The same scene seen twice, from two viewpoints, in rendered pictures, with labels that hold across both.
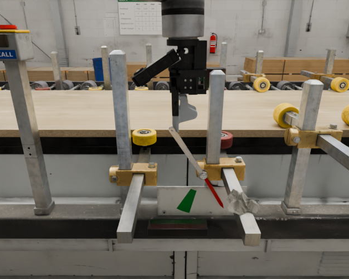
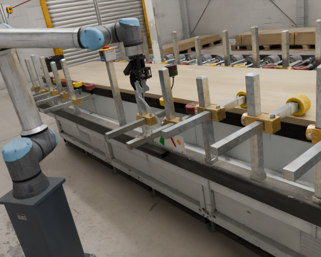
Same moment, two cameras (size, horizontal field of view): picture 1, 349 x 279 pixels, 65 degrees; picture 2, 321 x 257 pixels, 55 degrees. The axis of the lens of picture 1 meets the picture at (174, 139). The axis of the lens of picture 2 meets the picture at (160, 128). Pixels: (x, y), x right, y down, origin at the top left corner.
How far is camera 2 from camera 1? 1.30 m
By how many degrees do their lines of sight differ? 51
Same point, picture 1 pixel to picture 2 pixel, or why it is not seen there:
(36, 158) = (116, 103)
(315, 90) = (198, 82)
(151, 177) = (148, 121)
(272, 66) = not seen: outside the picture
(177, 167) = not seen: hidden behind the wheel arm
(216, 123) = (164, 96)
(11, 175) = (131, 113)
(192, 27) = (129, 52)
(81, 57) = not seen: outside the picture
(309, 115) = (200, 98)
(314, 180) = (270, 155)
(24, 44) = (109, 54)
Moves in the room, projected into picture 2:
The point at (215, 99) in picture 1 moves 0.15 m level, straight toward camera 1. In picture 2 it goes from (162, 83) to (134, 92)
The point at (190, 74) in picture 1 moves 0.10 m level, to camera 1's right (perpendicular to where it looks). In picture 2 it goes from (134, 72) to (146, 73)
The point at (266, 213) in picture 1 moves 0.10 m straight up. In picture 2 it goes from (197, 158) to (194, 138)
